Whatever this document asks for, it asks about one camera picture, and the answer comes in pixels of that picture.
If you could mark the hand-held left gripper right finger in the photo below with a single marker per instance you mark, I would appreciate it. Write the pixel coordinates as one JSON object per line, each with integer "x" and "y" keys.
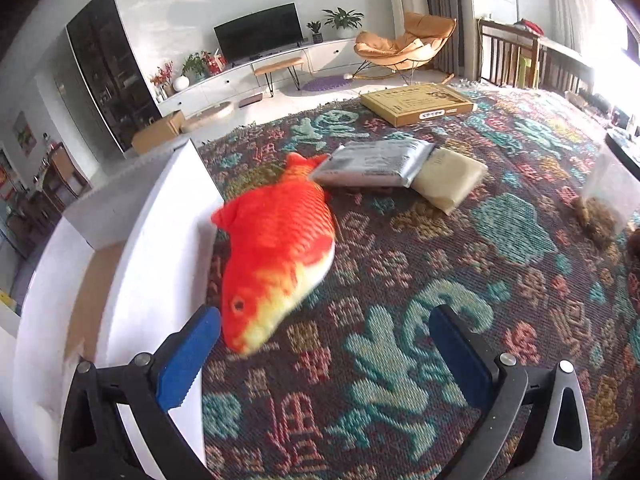
{"x": 460, "y": 355}

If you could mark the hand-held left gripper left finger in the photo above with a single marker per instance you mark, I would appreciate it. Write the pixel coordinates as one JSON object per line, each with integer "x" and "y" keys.
{"x": 187, "y": 355}

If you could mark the white storage box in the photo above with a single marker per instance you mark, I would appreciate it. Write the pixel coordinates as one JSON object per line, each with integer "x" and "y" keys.
{"x": 150, "y": 270}

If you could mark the red plush fish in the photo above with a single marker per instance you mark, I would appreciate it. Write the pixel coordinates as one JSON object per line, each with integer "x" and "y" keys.
{"x": 280, "y": 240}

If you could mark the beige soft packet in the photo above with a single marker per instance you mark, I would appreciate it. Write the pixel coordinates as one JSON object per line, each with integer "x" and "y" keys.
{"x": 450, "y": 177}

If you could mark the patterned woven blanket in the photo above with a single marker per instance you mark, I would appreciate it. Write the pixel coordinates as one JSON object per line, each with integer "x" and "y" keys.
{"x": 425, "y": 285}

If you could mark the grey foil packet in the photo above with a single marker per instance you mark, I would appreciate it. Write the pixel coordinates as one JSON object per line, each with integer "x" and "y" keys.
{"x": 375, "y": 162}

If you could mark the wooden sideboard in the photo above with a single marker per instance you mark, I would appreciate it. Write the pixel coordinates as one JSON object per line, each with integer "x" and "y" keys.
{"x": 60, "y": 175}

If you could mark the open cardboard box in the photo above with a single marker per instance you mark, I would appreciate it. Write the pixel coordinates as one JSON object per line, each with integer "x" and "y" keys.
{"x": 157, "y": 132}

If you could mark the clear plastic container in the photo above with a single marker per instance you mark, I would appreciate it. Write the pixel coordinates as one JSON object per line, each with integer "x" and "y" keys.
{"x": 607, "y": 185}

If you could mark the wooden cat scratcher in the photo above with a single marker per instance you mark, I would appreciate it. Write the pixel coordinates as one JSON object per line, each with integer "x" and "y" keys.
{"x": 207, "y": 116}

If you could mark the flat cardboard box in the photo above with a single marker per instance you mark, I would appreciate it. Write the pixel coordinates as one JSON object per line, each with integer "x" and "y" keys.
{"x": 415, "y": 105}

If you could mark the white television console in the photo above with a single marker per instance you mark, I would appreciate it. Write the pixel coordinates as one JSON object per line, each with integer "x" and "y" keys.
{"x": 215, "y": 90}

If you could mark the white round vase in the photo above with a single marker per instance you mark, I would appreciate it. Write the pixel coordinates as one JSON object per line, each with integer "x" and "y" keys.
{"x": 180, "y": 83}

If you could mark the red flower bouquet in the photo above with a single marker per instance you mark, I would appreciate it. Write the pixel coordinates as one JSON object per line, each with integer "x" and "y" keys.
{"x": 162, "y": 75}

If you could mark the bushy green potted plant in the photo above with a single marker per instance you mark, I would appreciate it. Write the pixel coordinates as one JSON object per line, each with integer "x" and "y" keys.
{"x": 194, "y": 65}

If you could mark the red gift box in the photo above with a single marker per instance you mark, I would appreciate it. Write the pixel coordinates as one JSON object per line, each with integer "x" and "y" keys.
{"x": 215, "y": 63}

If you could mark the black glass cabinet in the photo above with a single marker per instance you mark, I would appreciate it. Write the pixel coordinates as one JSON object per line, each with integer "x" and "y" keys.
{"x": 110, "y": 70}

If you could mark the purple floor mat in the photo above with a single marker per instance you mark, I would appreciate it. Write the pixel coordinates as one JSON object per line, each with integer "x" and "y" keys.
{"x": 325, "y": 84}

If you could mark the wooden bench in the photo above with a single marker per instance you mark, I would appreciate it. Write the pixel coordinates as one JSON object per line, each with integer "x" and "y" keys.
{"x": 277, "y": 65}

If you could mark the orange lounge chair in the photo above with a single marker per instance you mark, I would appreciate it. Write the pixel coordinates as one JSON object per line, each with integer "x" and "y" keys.
{"x": 400, "y": 45}

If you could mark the black television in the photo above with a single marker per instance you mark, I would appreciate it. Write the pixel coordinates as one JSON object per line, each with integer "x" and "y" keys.
{"x": 257, "y": 32}

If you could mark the red cloth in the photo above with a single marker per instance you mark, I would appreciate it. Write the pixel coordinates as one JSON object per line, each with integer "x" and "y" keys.
{"x": 529, "y": 26}

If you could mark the grey curtain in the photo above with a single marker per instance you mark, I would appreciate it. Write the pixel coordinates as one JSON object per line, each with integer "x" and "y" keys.
{"x": 445, "y": 10}

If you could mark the small green potted plant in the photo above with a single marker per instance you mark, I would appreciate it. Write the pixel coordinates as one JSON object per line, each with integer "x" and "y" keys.
{"x": 315, "y": 30}

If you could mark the large green potted plant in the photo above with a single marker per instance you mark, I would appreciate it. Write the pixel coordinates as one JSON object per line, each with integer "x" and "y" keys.
{"x": 344, "y": 20}

